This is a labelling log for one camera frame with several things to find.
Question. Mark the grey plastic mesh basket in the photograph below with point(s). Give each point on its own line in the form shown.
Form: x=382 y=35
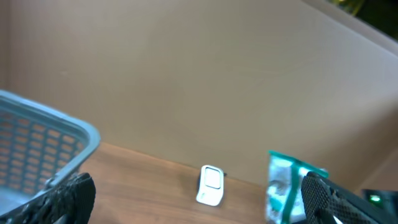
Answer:
x=41 y=148

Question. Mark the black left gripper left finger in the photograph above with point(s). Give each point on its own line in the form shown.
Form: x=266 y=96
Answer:
x=71 y=202

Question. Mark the white barcode scanner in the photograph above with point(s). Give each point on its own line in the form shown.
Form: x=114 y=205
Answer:
x=210 y=186

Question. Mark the cardboard partition wall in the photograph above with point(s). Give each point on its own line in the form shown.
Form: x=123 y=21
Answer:
x=212 y=82

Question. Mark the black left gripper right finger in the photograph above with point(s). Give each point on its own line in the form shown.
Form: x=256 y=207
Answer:
x=325 y=203

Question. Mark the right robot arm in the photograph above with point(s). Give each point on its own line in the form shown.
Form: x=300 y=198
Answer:
x=384 y=199

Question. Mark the green 3M gloves packet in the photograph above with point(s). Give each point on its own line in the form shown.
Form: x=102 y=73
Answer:
x=284 y=202

